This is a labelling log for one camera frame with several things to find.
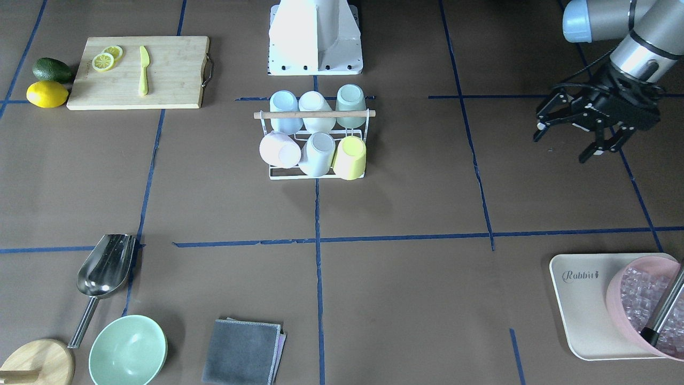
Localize yellow lemon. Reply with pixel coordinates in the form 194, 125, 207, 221
25, 80, 69, 108

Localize wooden mug tree stand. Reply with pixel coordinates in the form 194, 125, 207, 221
1, 338, 75, 384

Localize white wire cup rack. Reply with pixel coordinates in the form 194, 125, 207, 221
253, 98, 376, 180

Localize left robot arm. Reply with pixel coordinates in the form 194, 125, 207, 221
533, 1, 683, 163

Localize lemon slice back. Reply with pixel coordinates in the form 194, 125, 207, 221
102, 45, 124, 62

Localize mint green cup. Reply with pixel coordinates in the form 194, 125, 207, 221
336, 83, 366, 129

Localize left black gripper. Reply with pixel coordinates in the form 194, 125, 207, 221
533, 61, 664, 164

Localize wooden cutting board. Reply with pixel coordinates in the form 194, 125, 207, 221
66, 36, 211, 111

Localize light blue cup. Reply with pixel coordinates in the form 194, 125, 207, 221
269, 90, 304, 135

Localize yellow cup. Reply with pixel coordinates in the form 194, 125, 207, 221
332, 136, 367, 180

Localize metal scoop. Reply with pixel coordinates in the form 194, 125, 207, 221
67, 234, 136, 349

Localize grey folded cloth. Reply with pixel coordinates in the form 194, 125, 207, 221
202, 318, 287, 384

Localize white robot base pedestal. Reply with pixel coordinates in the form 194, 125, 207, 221
267, 1, 364, 76

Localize green bowl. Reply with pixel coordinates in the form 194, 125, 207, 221
88, 315, 168, 384

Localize pink bowl with ice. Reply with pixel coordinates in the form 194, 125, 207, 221
605, 255, 683, 361

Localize pink cup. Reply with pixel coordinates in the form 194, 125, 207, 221
259, 131, 301, 168

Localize grey cup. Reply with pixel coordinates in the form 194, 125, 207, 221
299, 132, 335, 178

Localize green avocado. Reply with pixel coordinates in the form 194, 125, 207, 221
32, 58, 73, 84

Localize white cup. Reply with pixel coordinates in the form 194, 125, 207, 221
298, 91, 336, 133

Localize beige tray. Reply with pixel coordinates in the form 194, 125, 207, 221
549, 253, 679, 361

